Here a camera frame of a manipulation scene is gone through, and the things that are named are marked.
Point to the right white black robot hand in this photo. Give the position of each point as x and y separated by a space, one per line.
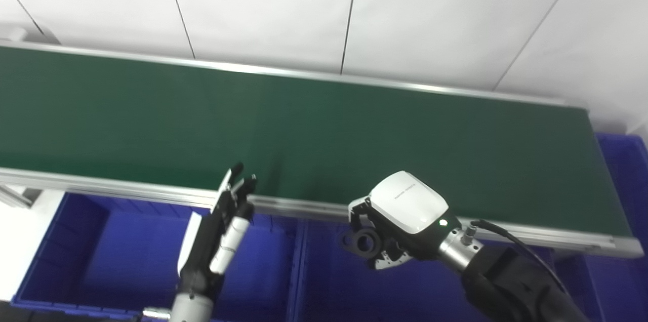
410 205

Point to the green conveyor belt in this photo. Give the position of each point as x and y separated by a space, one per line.
304 139
126 189

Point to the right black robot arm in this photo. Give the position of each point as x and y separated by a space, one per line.
511 286

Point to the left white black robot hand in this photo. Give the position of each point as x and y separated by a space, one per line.
207 246

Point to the large blue plastic bin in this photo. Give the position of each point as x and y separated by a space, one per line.
622 286

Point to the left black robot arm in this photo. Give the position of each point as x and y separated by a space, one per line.
192 308

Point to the black flanged metal part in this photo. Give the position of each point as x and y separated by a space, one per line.
365 242

